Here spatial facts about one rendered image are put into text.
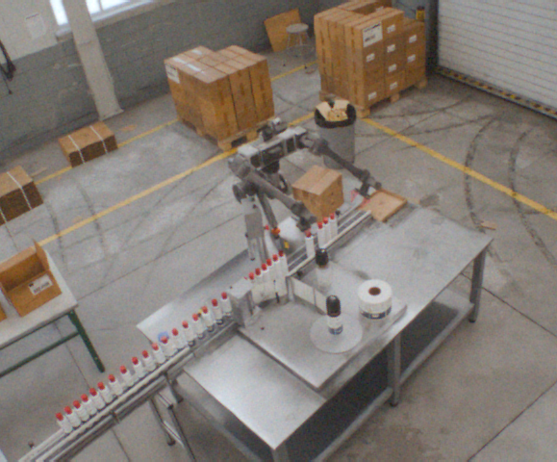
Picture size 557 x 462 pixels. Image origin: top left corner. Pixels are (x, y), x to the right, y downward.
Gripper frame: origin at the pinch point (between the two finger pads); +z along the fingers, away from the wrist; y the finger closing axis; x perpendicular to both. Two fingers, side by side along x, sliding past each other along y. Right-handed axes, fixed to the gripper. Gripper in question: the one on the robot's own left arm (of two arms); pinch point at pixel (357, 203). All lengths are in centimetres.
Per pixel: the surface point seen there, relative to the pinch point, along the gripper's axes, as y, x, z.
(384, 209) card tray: -15, 52, 2
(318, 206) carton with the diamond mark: -33.2, 4.9, 17.3
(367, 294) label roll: 55, -23, 37
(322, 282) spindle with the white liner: 23, -25, 49
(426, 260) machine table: 45, 37, 13
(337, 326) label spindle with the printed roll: 60, -42, 57
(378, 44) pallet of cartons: -242, 217, -133
